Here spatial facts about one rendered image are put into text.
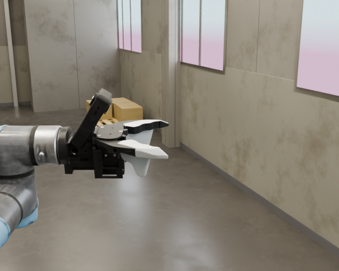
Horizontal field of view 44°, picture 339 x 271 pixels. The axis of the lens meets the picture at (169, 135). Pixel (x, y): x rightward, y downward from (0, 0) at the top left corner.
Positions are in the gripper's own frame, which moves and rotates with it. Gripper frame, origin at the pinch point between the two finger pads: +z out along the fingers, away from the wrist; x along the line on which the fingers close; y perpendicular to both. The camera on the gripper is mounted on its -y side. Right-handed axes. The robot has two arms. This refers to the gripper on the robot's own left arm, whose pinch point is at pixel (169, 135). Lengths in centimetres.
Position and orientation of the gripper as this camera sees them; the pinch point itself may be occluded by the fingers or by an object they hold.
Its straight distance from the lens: 77.3
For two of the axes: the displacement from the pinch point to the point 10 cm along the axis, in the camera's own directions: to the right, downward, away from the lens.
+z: 10.0, 0.0, 0.0
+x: 0.0, 3.9, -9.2
